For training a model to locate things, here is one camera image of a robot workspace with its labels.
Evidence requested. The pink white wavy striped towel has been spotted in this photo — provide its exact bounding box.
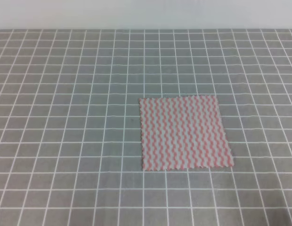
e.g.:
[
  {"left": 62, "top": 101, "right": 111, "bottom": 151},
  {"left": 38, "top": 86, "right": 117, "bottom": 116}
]
[{"left": 139, "top": 95, "right": 234, "bottom": 171}]

